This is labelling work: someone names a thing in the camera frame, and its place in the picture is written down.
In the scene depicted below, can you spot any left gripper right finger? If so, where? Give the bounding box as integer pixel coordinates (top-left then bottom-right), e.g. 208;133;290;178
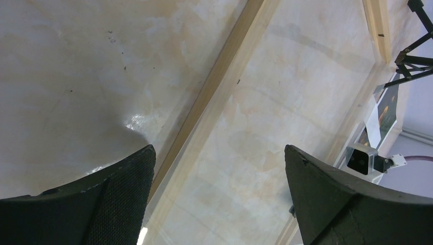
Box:
284;145;432;244

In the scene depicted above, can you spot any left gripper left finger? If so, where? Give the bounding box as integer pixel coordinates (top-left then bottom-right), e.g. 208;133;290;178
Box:
1;145;156;244

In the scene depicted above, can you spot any black tripod stand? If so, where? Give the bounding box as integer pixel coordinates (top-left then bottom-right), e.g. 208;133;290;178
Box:
383;0;433;89

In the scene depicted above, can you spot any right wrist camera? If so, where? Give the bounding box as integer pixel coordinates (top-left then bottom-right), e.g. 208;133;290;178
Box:
339;143;407;185

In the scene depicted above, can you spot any wooden picture frame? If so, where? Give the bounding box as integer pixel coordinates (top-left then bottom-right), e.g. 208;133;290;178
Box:
140;1;392;244

